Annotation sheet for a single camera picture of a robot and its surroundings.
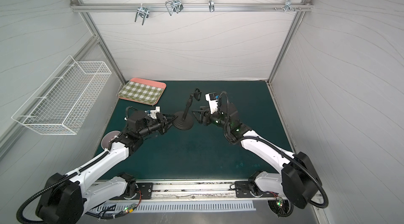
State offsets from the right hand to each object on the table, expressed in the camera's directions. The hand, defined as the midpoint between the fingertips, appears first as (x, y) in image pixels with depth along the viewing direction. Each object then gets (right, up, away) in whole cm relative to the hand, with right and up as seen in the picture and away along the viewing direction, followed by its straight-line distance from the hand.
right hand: (196, 109), depth 75 cm
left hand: (-8, -4, -1) cm, 9 cm away
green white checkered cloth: (-43, +9, +39) cm, 59 cm away
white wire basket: (-59, +4, -6) cm, 60 cm away
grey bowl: (-51, -17, +11) cm, 54 cm away
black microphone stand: (-6, -5, +1) cm, 8 cm away
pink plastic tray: (-41, +17, +45) cm, 63 cm away
